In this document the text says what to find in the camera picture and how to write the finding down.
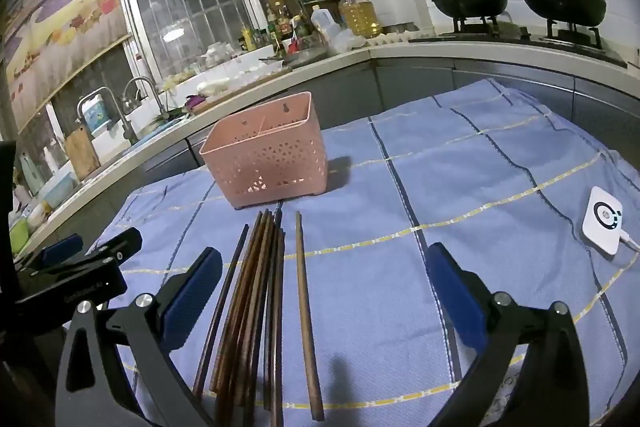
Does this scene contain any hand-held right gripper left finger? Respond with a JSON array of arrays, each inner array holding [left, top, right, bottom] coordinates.
[[55, 247, 223, 427]]

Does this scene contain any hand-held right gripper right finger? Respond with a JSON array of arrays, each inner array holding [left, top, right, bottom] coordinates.
[[425, 242, 591, 427]]

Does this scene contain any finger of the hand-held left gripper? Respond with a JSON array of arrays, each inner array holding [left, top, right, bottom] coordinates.
[[75, 227, 143, 265], [15, 234, 86, 273]]

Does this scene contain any bundle of wooden chopsticks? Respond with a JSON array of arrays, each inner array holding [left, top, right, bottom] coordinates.
[[192, 207, 287, 427]]

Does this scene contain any brown wooden chopstick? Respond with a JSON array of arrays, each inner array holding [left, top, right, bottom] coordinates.
[[295, 211, 326, 423]]

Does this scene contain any pink perforated plastic basket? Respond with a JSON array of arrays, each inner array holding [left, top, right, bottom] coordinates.
[[199, 91, 328, 210]]

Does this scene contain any green bowl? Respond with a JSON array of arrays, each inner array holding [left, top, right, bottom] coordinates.
[[9, 217, 31, 255]]

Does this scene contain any small wooden cutting board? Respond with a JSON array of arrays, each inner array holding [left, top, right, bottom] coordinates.
[[64, 124, 101, 180]]

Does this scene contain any blue checked cloth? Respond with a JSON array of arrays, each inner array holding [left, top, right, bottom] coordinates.
[[75, 77, 640, 427]]

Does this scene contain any tall metal faucet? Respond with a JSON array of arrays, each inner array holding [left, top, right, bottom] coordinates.
[[76, 87, 138, 145]]

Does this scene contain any white square device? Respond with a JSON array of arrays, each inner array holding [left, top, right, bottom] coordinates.
[[580, 186, 626, 258]]

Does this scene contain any curved metal faucet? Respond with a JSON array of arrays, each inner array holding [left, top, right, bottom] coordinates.
[[122, 76, 166, 118]]

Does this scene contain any pile of white dishes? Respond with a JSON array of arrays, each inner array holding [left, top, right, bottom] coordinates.
[[165, 42, 286, 95]]

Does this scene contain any kitchen counter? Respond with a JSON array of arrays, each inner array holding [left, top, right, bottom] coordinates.
[[10, 34, 640, 258]]

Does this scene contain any black gas stove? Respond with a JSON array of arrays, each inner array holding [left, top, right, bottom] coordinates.
[[407, 14, 628, 68]]

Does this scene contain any egg tray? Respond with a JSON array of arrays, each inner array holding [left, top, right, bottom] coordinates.
[[367, 29, 421, 48]]

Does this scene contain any row of condiment bottles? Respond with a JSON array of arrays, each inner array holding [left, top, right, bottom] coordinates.
[[239, 2, 313, 52]]

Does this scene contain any yellow cooking oil bottle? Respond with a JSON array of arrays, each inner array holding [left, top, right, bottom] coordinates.
[[339, 0, 383, 38]]

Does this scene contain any white plastic jug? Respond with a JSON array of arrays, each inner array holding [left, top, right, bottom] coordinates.
[[311, 5, 343, 45]]

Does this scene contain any fruit print wall poster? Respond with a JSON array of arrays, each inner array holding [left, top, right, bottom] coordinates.
[[0, 0, 133, 132]]

